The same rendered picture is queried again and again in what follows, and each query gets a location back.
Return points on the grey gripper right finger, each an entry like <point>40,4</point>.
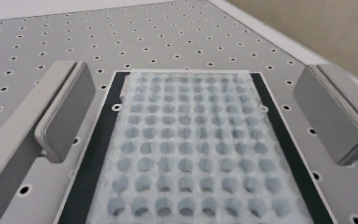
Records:
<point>328,97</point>

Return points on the grey perforated breadboard plate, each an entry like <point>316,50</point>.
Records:
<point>180,34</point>

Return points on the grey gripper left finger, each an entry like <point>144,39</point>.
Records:
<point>44,125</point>

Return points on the white well plate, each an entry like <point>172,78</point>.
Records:
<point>172,125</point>

